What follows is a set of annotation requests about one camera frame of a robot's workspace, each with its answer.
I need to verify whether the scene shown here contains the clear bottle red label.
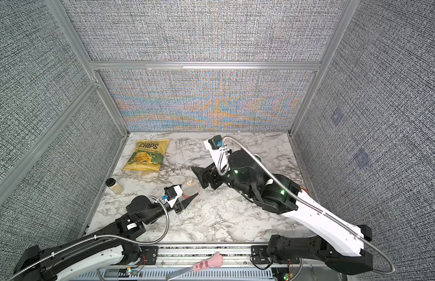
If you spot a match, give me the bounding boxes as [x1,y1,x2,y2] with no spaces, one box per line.
[181,177,200,199]

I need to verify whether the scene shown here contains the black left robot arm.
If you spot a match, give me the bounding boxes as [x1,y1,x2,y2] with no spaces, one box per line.
[11,186,197,281]

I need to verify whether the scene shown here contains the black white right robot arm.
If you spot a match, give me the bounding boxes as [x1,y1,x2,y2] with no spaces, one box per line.
[192,149,373,275]

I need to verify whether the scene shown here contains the yellow green chips bag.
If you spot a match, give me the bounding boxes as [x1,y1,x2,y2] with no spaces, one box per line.
[122,139,170,172]

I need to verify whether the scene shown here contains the small jar black lid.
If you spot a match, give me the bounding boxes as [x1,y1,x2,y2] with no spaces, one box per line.
[105,178,124,195]

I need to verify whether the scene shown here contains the pink cat paw stick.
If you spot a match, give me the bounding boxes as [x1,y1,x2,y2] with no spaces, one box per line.
[165,253,223,281]

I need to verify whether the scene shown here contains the round gold tin red lid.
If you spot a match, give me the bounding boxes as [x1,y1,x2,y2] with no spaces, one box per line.
[300,186,309,194]

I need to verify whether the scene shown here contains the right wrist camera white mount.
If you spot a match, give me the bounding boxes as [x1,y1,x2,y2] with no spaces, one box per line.
[203,135,230,170]

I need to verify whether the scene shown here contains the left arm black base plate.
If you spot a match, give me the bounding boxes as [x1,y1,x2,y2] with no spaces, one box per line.
[137,246,159,266]

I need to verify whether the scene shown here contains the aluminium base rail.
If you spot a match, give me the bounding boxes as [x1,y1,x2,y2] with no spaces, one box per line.
[56,243,286,281]

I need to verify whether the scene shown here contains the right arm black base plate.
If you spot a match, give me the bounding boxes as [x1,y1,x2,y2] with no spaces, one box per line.
[249,245,301,270]

